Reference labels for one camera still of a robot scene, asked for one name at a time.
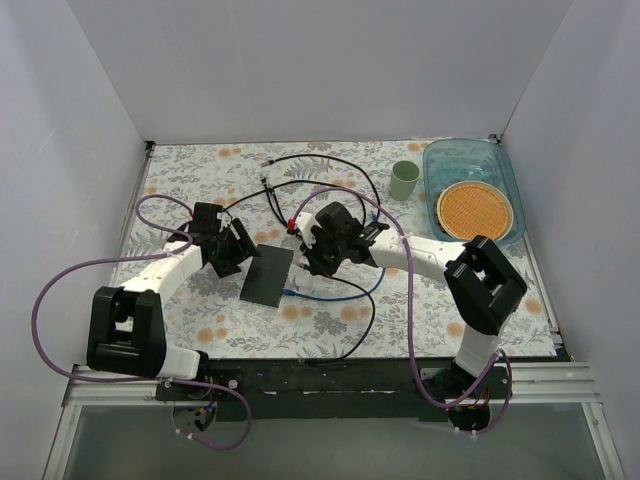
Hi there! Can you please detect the blue ethernet cable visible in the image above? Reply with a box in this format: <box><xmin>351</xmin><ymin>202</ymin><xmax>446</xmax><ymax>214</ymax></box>
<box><xmin>279</xmin><ymin>214</ymin><xmax>386</xmax><ymax>304</ymax></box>

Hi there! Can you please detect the black network switch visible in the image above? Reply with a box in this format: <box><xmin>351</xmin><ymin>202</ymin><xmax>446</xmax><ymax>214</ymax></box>
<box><xmin>240</xmin><ymin>244</ymin><xmax>294</xmax><ymax>308</ymax></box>

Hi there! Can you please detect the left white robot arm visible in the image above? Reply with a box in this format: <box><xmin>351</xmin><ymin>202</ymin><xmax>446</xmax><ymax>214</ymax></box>
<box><xmin>87</xmin><ymin>202</ymin><xmax>260</xmax><ymax>400</ymax></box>

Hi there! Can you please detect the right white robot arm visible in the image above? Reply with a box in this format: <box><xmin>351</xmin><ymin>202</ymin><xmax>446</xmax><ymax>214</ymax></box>
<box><xmin>288</xmin><ymin>202</ymin><xmax>527</xmax><ymax>398</ymax></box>

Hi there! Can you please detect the floral table mat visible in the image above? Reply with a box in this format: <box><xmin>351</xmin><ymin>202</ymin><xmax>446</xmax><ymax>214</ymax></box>
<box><xmin>97</xmin><ymin>139</ymin><xmax>561</xmax><ymax>361</ymax></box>

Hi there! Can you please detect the green cup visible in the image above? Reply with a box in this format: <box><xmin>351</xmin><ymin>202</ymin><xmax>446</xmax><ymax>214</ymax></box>
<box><xmin>389</xmin><ymin>160</ymin><xmax>420</xmax><ymax>201</ymax></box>

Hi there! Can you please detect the teal plastic bin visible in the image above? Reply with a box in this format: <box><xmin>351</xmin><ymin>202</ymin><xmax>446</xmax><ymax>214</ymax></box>
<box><xmin>423</xmin><ymin>139</ymin><xmax>525</xmax><ymax>245</ymax></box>

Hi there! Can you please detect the orange woven plate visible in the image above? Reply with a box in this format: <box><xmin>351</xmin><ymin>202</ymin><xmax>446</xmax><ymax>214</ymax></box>
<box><xmin>435</xmin><ymin>181</ymin><xmax>514</xmax><ymax>240</ymax></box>

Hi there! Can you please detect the long black cable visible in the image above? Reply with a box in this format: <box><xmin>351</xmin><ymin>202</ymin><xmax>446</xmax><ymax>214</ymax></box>
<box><xmin>219</xmin><ymin>154</ymin><xmax>381</xmax><ymax>231</ymax></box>

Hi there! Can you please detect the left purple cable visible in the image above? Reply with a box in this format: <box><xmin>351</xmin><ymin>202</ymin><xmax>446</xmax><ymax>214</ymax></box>
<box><xmin>30</xmin><ymin>194</ymin><xmax>252</xmax><ymax>449</ymax></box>

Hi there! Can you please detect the purple cable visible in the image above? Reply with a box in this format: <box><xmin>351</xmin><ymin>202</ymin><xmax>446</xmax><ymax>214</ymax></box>
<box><xmin>30</xmin><ymin>194</ymin><xmax>252</xmax><ymax>449</ymax></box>
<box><xmin>297</xmin><ymin>188</ymin><xmax>514</xmax><ymax>434</ymax></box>

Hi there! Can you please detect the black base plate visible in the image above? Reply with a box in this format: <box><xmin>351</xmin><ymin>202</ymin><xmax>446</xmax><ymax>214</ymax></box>
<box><xmin>155</xmin><ymin>358</ymin><xmax>508</xmax><ymax>428</ymax></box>

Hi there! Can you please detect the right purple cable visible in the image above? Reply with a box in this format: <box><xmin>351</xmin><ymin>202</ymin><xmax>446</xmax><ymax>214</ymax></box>
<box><xmin>297</xmin><ymin>188</ymin><xmax>514</xmax><ymax>434</ymax></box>

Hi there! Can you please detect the aluminium rail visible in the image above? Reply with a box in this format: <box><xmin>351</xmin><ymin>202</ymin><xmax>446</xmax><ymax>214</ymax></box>
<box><xmin>62</xmin><ymin>362</ymin><xmax>601</xmax><ymax>407</ymax></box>

